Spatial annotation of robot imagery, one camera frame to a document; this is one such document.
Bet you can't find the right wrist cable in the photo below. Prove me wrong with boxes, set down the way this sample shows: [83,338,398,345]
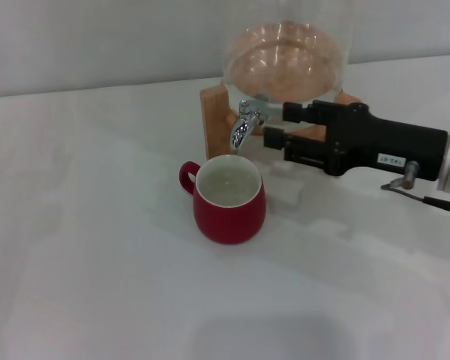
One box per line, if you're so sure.
[381,160,450,215]

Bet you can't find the glass water dispenser jar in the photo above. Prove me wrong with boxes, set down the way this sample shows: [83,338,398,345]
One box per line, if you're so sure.
[221,0,352,133]

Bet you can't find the chrome faucet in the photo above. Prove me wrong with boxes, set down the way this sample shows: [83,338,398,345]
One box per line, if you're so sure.
[230,99,266,150]

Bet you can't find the red ceramic cup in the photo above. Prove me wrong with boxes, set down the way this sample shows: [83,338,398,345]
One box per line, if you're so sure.
[178,154,267,245]

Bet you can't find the wooden dispenser stand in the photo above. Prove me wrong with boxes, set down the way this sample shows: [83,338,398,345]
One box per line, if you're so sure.
[199,85,365,161]

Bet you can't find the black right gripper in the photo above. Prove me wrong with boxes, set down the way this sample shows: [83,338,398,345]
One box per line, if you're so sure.
[262,99,449,182]

